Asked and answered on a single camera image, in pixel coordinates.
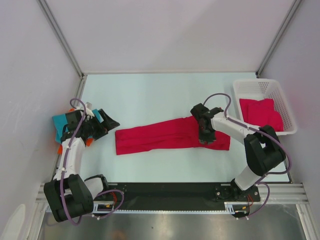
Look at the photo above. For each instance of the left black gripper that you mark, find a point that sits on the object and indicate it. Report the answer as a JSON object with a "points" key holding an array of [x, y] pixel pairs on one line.
{"points": [[108, 123]]}

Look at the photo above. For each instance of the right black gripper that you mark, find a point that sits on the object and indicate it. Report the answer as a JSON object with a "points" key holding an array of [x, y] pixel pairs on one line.
{"points": [[203, 138]]}

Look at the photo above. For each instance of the red t shirt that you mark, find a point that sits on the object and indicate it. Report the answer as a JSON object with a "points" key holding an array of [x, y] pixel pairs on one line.
{"points": [[179, 133], [261, 113]]}

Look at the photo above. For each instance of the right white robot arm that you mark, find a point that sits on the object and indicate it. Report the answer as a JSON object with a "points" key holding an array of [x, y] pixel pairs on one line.
{"points": [[263, 150]]}

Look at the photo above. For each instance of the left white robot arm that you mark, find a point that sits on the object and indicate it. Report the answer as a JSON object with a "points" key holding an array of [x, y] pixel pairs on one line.
{"points": [[68, 195]]}

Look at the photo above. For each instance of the teal folded t shirt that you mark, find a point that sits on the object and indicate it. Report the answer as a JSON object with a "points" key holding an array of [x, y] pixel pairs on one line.
{"points": [[60, 121]]}

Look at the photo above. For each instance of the red t shirt in basket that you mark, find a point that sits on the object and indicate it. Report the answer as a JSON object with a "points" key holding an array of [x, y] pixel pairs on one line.
{"points": [[261, 113]]}

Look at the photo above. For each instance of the white plastic basket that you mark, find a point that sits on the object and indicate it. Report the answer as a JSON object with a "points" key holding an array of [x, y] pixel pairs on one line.
{"points": [[261, 88]]}

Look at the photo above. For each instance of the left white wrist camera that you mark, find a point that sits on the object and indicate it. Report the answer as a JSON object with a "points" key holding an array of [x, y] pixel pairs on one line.
{"points": [[87, 108]]}

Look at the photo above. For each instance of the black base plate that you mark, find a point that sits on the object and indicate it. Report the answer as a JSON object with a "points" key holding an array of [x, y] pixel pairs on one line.
{"points": [[182, 196]]}

